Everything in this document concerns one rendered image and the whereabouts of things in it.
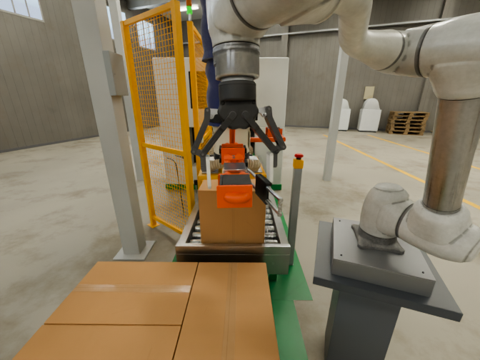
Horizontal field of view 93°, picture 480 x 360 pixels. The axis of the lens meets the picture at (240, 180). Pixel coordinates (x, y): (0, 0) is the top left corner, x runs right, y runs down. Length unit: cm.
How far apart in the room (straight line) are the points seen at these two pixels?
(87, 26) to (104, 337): 190
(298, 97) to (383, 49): 1178
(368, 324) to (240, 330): 62
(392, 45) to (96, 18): 186
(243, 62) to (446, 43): 51
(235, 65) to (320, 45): 1220
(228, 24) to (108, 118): 176
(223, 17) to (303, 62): 1216
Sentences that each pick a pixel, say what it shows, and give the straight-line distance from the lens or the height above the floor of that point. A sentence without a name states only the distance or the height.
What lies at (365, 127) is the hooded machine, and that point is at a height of 21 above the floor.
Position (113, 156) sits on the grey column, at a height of 100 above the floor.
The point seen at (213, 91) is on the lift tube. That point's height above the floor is 148.
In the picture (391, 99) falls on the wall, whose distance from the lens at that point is 1265.
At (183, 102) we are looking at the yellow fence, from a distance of 198.
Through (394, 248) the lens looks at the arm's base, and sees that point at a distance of 121.
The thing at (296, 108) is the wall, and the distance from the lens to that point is 1253.
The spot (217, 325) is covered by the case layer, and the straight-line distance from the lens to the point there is 116.
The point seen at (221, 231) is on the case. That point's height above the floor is 68.
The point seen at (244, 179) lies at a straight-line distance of 50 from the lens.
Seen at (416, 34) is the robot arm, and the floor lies 161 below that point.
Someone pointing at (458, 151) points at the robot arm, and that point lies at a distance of 88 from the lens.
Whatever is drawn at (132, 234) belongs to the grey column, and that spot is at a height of 24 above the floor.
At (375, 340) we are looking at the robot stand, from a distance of 149.
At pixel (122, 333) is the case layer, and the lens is 123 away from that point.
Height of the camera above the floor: 146
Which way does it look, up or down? 20 degrees down
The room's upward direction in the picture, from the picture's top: straight up
